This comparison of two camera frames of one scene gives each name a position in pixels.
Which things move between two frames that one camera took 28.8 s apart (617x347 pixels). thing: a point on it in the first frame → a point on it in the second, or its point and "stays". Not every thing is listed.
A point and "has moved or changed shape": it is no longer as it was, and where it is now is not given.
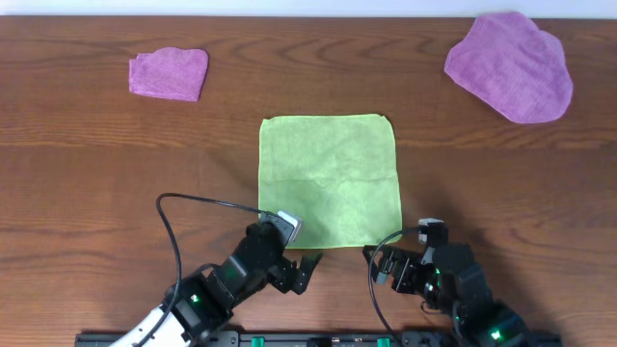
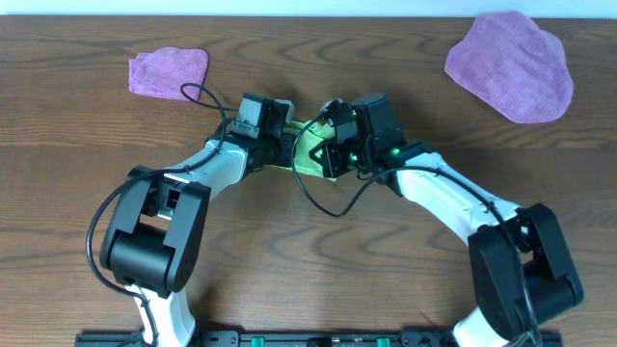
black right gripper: (378, 271) → (326, 147)
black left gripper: (284, 281) → (287, 145)
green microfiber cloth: (336, 173) has moved or changed shape
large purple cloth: (516, 67) stays
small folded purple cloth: (169, 72) stays
